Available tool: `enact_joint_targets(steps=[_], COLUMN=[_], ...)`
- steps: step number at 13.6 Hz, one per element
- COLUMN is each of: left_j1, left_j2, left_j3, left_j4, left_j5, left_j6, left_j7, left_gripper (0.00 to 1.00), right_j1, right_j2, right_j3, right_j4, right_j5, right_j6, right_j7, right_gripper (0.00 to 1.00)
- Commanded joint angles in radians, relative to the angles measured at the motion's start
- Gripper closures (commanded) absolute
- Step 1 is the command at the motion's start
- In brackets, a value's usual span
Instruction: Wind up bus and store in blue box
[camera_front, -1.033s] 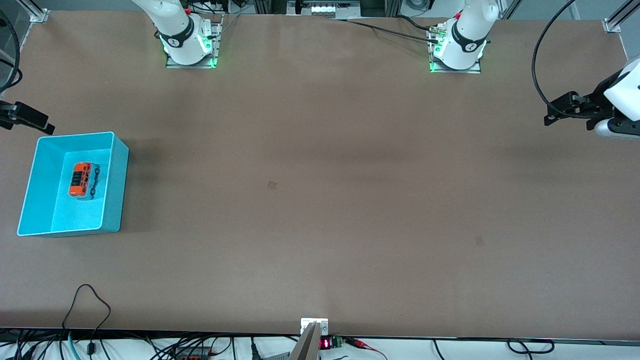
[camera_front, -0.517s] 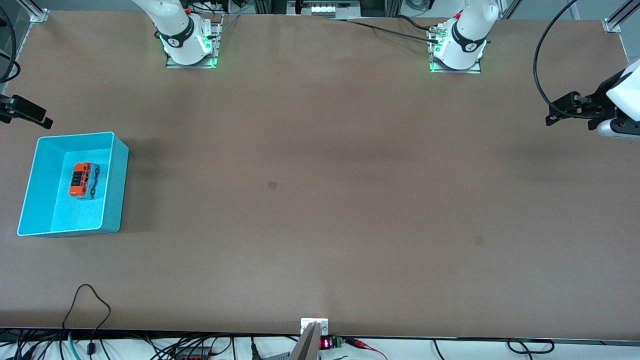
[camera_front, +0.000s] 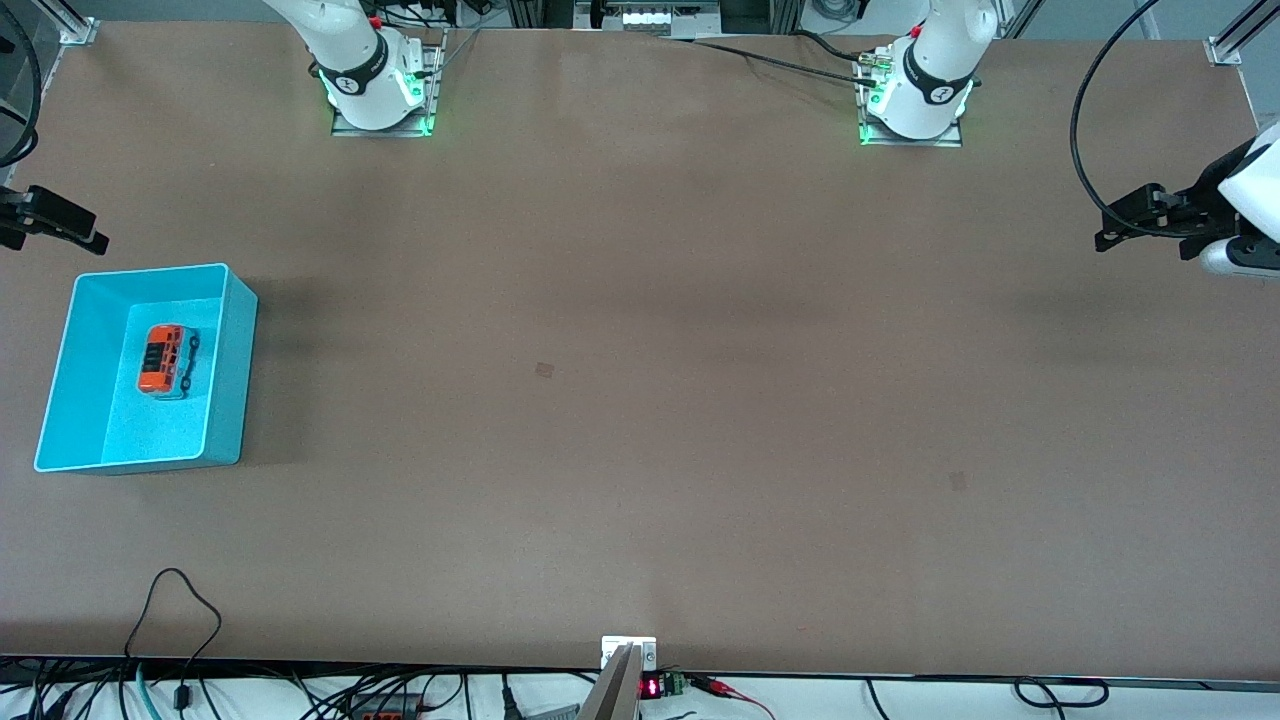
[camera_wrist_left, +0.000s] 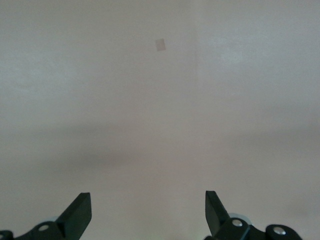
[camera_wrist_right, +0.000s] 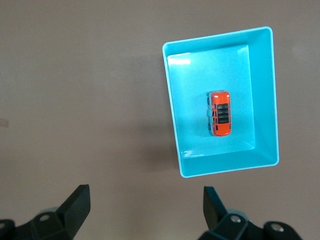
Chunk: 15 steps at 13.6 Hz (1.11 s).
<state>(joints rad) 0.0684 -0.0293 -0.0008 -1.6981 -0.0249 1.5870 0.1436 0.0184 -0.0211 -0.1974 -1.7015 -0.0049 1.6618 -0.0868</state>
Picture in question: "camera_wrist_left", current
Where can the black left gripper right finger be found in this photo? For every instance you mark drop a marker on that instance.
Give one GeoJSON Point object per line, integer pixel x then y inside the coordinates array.
{"type": "Point", "coordinates": [217, 220]}

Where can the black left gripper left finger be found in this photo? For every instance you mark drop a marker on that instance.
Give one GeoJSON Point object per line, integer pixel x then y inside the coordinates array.
{"type": "Point", "coordinates": [75, 220]}

